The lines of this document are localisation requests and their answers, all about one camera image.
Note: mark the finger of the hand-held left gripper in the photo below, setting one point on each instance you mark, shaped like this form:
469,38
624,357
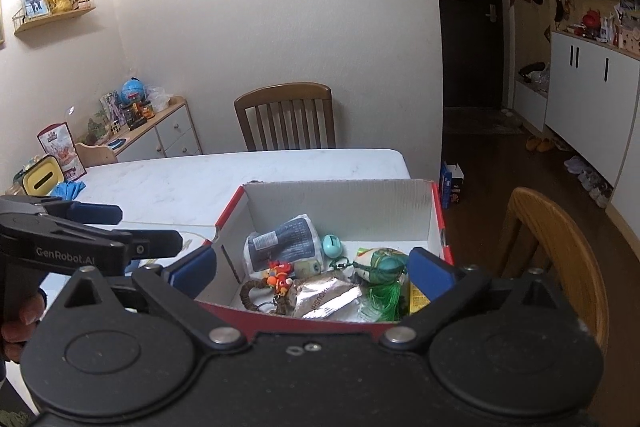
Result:
95,213
152,246

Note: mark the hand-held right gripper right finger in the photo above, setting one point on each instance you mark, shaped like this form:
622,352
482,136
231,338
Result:
430,274

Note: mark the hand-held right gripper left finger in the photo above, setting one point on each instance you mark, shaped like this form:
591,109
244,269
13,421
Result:
194,268

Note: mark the yellow small box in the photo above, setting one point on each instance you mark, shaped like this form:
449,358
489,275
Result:
419,299

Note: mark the green tassel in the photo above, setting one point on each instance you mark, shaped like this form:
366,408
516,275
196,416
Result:
387,302

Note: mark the painted green figurine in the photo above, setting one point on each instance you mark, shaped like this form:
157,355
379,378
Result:
380,263

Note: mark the mint round case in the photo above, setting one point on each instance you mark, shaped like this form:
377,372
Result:
331,247

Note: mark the silver foil packet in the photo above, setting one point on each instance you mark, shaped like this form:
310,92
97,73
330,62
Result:
325,299

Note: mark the white and red cardboard box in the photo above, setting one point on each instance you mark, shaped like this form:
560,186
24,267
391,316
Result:
340,207

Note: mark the person's left hand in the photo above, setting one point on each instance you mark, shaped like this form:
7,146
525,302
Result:
20,332

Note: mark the blue glove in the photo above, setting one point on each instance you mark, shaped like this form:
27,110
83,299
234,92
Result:
70,189

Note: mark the light wooden chair back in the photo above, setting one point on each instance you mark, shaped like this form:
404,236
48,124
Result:
95,154

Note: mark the yellow tissue box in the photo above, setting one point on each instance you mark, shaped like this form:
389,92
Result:
42,177

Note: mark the red snack bag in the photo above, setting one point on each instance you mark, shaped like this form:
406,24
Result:
62,149

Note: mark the clear plant terrarium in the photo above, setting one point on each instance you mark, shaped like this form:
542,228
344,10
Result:
102,127

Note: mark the small printed carton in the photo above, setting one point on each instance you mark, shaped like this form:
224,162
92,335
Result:
451,184

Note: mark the white sideboard cabinet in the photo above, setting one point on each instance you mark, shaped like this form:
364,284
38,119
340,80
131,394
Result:
170,132

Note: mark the blue globe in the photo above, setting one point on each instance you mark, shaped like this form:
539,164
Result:
132,91

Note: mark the light brown wooden chair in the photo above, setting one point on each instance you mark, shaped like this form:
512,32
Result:
555,247

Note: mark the white plastic bag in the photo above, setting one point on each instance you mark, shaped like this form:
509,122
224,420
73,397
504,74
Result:
159,98

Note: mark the grey doormat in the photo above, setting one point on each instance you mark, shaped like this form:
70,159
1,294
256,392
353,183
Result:
482,121

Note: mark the yellow slippers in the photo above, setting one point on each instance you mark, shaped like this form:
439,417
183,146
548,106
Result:
540,143

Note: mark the dark wooden slatted chair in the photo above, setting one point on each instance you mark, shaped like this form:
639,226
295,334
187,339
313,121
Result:
285,117

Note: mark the white shoes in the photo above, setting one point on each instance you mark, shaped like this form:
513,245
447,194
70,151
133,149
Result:
590,179

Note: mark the low white shoe cabinet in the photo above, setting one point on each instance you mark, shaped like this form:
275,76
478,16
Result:
532,107

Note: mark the lower white cabinet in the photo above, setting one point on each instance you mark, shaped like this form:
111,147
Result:
590,107

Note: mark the dark entrance door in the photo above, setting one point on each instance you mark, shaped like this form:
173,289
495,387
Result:
465,7

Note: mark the red toy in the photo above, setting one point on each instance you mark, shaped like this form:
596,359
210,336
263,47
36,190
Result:
592,19

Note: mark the wooden wall shelf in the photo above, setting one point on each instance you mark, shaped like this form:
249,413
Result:
55,23

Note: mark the small photo frame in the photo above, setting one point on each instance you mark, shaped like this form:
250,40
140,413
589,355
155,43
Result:
34,3

